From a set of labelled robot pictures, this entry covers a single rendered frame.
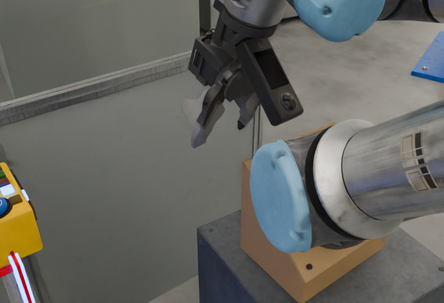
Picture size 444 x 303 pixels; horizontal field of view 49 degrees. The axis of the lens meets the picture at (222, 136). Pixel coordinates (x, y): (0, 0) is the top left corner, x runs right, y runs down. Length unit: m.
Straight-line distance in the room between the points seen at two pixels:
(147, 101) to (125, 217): 0.41
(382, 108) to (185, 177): 1.94
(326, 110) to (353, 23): 2.73
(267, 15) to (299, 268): 0.34
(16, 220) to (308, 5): 0.56
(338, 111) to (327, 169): 2.77
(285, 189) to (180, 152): 1.14
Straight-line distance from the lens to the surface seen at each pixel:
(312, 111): 3.18
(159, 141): 1.52
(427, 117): 0.39
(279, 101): 0.61
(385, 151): 0.40
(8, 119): 1.29
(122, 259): 1.74
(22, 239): 0.86
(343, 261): 0.77
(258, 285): 0.76
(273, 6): 0.59
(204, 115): 0.66
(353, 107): 3.29
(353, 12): 0.48
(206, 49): 0.65
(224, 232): 0.84
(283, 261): 0.72
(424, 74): 3.83
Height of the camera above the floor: 1.59
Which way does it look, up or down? 33 degrees down
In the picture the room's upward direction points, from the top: straight up
